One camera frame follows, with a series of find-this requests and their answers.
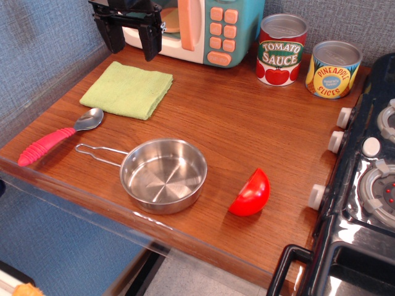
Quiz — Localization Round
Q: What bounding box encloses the pineapple slices can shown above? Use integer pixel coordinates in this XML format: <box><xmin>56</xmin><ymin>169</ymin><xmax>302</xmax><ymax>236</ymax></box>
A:
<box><xmin>305</xmin><ymin>40</ymin><xmax>362</xmax><ymax>99</ymax></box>

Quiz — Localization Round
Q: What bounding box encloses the white stove knob top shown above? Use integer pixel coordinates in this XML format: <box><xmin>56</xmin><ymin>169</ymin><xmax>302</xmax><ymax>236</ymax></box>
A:
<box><xmin>336</xmin><ymin>107</ymin><xmax>353</xmax><ymax>130</ymax></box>

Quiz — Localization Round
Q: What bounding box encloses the tomato sauce can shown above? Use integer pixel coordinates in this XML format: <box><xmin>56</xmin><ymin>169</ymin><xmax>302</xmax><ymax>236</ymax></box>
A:
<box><xmin>256</xmin><ymin>14</ymin><xmax>308</xmax><ymax>86</ymax></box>

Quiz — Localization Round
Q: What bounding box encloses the small steel pan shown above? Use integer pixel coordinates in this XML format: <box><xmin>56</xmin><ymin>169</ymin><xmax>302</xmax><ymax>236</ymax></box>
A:
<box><xmin>75</xmin><ymin>138</ymin><xmax>208</xmax><ymax>215</ymax></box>

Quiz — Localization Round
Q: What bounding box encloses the white stove knob bottom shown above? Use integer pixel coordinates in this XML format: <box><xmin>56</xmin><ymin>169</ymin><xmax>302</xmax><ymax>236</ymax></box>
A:
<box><xmin>308</xmin><ymin>184</ymin><xmax>326</xmax><ymax>211</ymax></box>

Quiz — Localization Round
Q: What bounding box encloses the yellow-green cloth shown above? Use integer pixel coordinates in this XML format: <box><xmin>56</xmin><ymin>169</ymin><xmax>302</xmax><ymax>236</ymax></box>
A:
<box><xmin>80</xmin><ymin>62</ymin><xmax>173</xmax><ymax>120</ymax></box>

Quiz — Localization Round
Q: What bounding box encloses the toy microwave oven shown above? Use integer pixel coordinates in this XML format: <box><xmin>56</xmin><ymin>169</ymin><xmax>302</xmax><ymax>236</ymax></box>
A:
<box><xmin>122</xmin><ymin>0</ymin><xmax>266</xmax><ymax>68</ymax></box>

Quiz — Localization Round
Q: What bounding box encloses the white stove knob middle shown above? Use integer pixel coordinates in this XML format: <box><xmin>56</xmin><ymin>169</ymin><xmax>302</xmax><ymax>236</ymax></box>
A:
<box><xmin>328</xmin><ymin>131</ymin><xmax>344</xmax><ymax>154</ymax></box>

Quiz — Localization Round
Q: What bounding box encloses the black toy stove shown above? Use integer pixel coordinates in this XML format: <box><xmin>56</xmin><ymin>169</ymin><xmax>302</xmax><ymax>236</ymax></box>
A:
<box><xmin>267</xmin><ymin>53</ymin><xmax>394</xmax><ymax>295</ymax></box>

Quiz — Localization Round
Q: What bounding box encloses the white stove knob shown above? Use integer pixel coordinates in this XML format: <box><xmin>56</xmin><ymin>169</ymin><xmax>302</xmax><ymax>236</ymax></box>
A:
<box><xmin>336</xmin><ymin>107</ymin><xmax>353</xmax><ymax>130</ymax></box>
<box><xmin>328</xmin><ymin>131</ymin><xmax>344</xmax><ymax>154</ymax></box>
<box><xmin>308</xmin><ymin>184</ymin><xmax>326</xmax><ymax>211</ymax></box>

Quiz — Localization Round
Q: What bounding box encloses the orange object bottom left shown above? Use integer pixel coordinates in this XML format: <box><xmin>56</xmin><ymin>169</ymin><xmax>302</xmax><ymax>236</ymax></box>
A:
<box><xmin>12</xmin><ymin>283</ymin><xmax>44</xmax><ymax>296</ymax></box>

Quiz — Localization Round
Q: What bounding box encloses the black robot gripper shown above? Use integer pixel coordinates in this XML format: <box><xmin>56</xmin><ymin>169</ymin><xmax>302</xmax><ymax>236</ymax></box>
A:
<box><xmin>88</xmin><ymin>1</ymin><xmax>165</xmax><ymax>62</ymax></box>

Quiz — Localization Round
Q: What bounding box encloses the spoon with pink handle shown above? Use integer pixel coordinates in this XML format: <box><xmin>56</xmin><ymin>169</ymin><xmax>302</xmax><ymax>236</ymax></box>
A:
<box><xmin>17</xmin><ymin>108</ymin><xmax>104</xmax><ymax>167</ymax></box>

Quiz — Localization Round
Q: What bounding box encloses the red plastic half tomato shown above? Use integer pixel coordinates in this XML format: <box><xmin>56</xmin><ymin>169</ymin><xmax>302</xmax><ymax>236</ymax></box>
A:
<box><xmin>228</xmin><ymin>168</ymin><xmax>271</xmax><ymax>216</ymax></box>

